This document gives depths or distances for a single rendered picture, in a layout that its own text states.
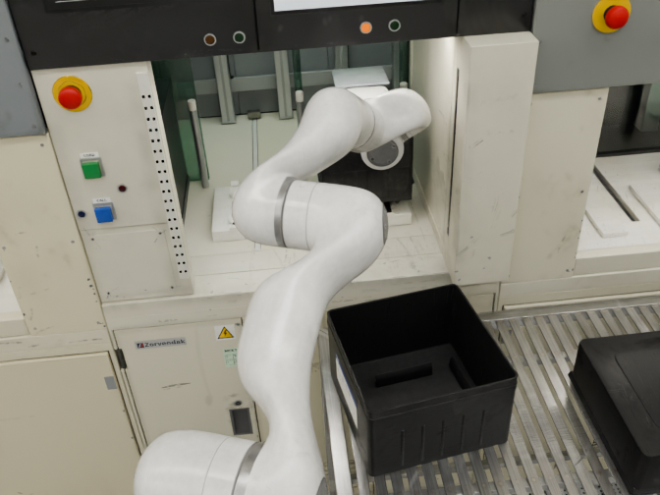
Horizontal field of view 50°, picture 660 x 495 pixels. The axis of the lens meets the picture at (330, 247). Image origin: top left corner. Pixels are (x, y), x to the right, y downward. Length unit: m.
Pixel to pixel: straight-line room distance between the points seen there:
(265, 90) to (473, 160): 1.06
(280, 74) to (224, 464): 1.55
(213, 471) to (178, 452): 0.05
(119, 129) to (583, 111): 0.88
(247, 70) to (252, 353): 1.49
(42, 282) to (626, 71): 1.23
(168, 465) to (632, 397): 0.86
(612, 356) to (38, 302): 1.17
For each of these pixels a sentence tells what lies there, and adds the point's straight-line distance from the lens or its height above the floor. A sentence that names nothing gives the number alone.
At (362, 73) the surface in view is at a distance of 1.67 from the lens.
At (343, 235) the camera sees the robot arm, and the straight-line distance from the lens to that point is 0.95.
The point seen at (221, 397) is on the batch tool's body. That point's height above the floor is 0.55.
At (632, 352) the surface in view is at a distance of 1.50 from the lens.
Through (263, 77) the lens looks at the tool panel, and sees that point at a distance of 2.27.
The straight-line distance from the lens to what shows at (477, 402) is 1.30.
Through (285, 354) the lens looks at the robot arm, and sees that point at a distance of 0.89.
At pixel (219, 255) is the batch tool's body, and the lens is 1.69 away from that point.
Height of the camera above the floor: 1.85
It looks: 36 degrees down
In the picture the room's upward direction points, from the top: 3 degrees counter-clockwise
